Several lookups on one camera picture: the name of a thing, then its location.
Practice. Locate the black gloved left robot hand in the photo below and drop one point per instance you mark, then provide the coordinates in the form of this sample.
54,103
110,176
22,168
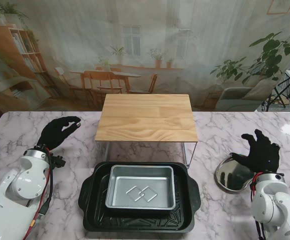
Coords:
56,132

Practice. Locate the shiny steel bean-shaped pan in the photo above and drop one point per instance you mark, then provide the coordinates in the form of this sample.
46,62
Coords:
232,177

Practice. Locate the black patterned baking tray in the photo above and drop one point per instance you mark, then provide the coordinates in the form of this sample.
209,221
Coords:
97,190

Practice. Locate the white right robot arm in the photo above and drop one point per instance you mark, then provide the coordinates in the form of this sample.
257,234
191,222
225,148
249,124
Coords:
272,205

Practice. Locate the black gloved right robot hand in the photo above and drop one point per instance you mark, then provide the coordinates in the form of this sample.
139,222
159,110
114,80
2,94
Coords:
265,155

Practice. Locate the black tripod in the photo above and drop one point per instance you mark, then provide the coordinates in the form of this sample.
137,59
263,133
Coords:
288,82

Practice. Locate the printed room scene backdrop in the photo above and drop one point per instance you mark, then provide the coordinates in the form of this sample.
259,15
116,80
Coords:
85,37

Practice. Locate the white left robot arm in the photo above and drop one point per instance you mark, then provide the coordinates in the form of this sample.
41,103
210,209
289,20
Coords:
22,190

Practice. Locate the silver rectangular baking tin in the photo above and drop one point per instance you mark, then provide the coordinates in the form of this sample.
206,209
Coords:
140,190

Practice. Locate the wooden shelf with metal frame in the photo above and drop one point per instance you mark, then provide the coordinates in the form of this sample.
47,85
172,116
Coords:
147,120

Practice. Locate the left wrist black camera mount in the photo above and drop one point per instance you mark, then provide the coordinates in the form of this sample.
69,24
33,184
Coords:
58,162

